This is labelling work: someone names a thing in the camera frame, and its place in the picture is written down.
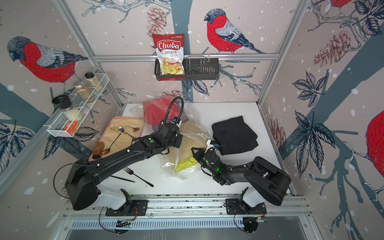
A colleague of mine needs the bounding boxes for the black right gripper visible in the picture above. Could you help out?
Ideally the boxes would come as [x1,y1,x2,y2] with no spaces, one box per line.
[190,147,217,177]

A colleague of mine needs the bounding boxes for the beige knitted garment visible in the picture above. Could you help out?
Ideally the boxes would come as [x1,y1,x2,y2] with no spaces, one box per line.
[167,121,211,167]

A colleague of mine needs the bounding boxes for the clear plastic vacuum bag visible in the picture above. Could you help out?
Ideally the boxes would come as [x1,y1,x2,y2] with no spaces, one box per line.
[130,96,212,180]

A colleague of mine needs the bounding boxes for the black trousers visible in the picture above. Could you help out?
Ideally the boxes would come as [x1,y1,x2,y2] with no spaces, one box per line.
[212,116,259,156]

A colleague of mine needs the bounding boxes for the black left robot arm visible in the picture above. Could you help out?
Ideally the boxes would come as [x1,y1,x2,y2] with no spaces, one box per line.
[65,123,183,211]

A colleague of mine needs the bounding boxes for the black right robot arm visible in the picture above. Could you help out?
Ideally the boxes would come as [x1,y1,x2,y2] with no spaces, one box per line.
[191,147,292,206]

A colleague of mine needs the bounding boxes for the red Chuba cassava chips bag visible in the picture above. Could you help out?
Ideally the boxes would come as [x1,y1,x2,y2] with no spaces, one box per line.
[152,34,185,75]

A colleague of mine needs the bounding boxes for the neon yellow garment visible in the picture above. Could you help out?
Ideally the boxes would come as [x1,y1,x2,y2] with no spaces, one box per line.
[175,157,198,172]

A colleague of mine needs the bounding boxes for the red folded garment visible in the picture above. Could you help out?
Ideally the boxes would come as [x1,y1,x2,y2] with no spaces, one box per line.
[143,96,183,130]

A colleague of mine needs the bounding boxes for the metal spoon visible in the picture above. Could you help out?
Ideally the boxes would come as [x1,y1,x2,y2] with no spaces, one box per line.
[102,126,141,157]

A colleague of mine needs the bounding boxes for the pink tray with beige mat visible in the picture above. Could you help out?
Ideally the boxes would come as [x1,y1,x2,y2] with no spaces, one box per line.
[99,117,145,159]

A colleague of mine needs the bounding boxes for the black plastic fork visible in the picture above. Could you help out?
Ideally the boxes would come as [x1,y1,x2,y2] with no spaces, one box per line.
[124,167,154,188]

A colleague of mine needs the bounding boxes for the amber sauce bottle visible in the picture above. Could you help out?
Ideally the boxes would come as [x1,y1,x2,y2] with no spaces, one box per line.
[92,142,105,160]

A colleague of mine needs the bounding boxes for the yellow spice jar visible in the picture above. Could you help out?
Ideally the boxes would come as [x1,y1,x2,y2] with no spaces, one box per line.
[85,73,103,92]

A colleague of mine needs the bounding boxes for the brown spice jar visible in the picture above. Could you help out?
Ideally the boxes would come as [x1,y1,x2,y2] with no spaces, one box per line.
[74,81,94,104]

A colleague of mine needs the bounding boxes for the small red packet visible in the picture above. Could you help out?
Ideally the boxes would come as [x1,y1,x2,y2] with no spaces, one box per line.
[63,121,79,135]

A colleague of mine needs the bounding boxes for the clear acrylic spice shelf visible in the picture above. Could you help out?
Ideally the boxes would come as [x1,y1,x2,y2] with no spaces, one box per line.
[48,73,110,138]

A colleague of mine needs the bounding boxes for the black lid spice jar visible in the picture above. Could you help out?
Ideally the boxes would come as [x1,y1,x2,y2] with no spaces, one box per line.
[52,95,84,122]

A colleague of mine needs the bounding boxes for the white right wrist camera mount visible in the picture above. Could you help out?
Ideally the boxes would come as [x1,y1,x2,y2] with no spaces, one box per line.
[206,140,221,152]

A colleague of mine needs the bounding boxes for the black corrugated cable hose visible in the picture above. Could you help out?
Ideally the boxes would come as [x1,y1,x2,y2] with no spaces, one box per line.
[157,95,184,127]

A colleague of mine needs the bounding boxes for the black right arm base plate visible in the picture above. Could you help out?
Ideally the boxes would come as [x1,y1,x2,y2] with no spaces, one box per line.
[223,199,267,215]

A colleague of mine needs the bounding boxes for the black wire wall basket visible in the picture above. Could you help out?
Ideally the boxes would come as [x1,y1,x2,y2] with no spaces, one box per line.
[154,57,220,81]

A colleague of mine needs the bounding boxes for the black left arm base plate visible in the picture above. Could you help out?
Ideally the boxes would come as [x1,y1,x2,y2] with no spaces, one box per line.
[106,200,149,217]

